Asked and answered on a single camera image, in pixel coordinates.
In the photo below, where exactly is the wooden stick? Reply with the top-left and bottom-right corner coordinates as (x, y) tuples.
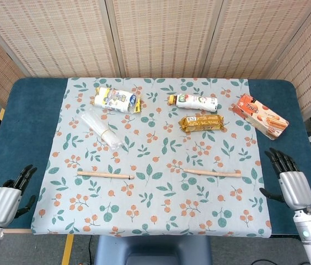
(77, 171), (136, 181)
(183, 168), (242, 179)

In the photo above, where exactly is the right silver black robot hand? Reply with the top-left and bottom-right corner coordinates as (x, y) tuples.
(259, 147), (311, 212)

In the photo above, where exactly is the clear plastic bundle with band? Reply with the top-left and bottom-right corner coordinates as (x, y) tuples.
(79, 110), (126, 151)

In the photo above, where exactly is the white drink bottle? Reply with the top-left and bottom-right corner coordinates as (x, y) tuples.
(167, 93), (218, 113)

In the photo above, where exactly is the grey blue robot torso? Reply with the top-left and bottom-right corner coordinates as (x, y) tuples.
(94, 235), (212, 265)

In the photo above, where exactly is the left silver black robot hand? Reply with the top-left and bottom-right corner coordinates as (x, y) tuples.
(0, 165), (38, 227)

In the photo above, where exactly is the floral printed tablecloth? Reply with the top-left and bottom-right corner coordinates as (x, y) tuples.
(30, 77), (272, 239)

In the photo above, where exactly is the white yellow snack bag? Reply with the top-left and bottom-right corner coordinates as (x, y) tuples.
(92, 86), (142, 114)

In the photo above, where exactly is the orange wafer roll box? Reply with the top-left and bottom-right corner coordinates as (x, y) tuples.
(232, 93), (290, 141)

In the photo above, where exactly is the blue felt table cover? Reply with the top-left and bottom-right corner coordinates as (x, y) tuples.
(0, 77), (311, 235)

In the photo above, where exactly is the golden biscuit pack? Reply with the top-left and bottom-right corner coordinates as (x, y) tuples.
(178, 114), (225, 134)

